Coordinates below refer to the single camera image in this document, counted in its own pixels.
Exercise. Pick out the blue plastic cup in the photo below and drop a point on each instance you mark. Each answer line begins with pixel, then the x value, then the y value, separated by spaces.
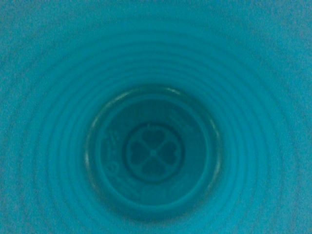
pixel 155 116

